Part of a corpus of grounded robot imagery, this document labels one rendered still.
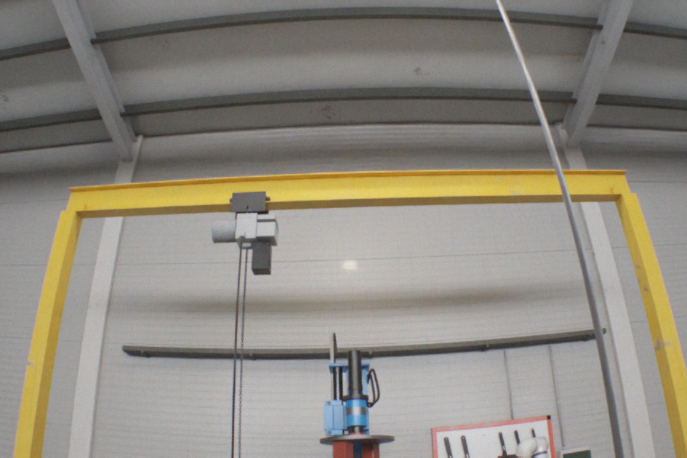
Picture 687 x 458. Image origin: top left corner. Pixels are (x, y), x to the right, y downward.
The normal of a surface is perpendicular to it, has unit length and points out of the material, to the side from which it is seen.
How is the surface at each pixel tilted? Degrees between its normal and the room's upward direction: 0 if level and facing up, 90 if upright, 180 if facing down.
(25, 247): 90
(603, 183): 90
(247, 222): 90
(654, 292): 90
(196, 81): 174
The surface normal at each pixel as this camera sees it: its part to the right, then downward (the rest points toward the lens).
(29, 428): -0.01, -0.49
